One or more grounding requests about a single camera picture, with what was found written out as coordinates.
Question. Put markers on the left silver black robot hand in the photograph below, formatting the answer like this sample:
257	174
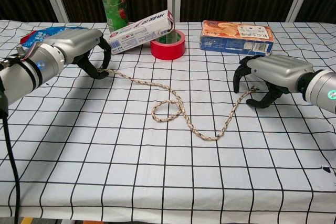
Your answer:
76	43

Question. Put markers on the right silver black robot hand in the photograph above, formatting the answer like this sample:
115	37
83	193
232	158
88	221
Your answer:
278	70

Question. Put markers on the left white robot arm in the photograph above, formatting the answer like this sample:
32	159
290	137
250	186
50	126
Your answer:
26	74

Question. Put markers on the blue snack packet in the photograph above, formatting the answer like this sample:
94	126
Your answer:
39	35

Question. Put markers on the green chips can red lid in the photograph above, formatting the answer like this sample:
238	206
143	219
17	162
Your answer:
113	1

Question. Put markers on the orange biscuit box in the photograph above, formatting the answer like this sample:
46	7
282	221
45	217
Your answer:
231	40

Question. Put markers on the white toothpaste box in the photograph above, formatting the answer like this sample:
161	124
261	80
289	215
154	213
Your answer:
136	36

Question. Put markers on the red tape roll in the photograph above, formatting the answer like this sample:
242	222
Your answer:
168	51

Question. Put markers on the white black checkered tablecloth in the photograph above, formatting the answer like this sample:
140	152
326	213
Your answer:
157	169

